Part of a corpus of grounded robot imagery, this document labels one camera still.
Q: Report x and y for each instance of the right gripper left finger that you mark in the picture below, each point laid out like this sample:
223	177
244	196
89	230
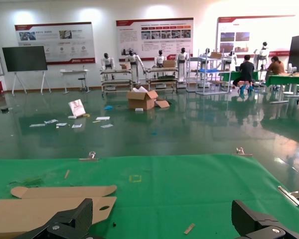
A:
82	214

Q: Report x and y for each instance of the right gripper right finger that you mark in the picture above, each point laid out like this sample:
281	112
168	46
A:
244	216

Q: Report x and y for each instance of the small white box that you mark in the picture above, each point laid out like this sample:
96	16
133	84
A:
139	109

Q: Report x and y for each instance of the large open cardboard box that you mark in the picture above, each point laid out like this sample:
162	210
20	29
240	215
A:
139	100

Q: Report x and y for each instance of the small cardboard box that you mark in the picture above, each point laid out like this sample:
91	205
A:
124	66
169	64
216	55

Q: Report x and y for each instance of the long wooden stick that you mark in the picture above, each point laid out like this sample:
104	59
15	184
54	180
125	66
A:
66	174

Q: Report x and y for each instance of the silver binder clip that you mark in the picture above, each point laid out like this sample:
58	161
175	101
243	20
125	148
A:
88	159
289	196
241	154

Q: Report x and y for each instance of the short wooden stick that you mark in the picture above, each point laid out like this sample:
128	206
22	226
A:
189	228

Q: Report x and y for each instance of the green table cloth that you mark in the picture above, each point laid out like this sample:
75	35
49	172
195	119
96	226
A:
177	199

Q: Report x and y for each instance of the white paper sheet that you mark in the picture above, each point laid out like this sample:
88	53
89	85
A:
107	125
61	124
102	118
37	125
51	121
76	125

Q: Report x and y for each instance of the small white packet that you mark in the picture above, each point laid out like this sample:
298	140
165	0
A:
72	117

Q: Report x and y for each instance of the yellow sponge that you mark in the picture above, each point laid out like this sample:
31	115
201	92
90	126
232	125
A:
86	115

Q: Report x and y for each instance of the white pink paper bag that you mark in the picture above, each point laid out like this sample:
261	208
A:
76	108

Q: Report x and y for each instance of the blue scrap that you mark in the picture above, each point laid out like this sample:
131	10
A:
154	132

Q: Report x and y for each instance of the blue cloth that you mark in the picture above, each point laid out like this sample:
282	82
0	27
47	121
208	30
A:
108	107

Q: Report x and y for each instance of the black floor outlet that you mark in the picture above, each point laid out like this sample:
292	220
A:
4	109

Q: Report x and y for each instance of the black stool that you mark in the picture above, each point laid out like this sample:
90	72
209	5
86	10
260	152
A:
81	79

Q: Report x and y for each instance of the loose cardboard piece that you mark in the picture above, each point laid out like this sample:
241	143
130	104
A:
162	103

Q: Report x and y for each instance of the white packing material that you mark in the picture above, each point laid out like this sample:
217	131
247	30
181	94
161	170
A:
139	89

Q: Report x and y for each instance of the small white desk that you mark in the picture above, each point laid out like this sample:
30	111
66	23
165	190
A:
74	71

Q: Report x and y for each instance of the green covered table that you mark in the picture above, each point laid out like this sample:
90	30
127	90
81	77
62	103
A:
284	79
226	74

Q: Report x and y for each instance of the metal workbench rack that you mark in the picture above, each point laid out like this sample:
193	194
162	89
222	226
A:
115	71
162	69

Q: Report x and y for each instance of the seated person black shirt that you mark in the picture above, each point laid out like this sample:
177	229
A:
246	69

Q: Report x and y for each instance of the blue plastic tray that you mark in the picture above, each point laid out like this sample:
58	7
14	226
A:
209	71

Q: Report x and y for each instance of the seated person brown shirt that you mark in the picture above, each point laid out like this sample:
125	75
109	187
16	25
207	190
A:
276	67

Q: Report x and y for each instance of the white black humanoid robot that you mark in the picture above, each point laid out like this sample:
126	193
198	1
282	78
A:
107	62
207	51
132	59
160	59
231	58
262	53
182	58

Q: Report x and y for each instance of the white metal shelf rack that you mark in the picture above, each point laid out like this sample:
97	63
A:
204	59

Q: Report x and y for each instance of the grey metal shelf rack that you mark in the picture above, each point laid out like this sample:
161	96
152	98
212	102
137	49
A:
193	59

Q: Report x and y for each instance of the dark screen on stand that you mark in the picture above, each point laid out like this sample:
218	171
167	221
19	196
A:
25	58

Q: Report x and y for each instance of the white red wall poster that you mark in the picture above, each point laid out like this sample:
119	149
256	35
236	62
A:
132	35
264	30
64	37

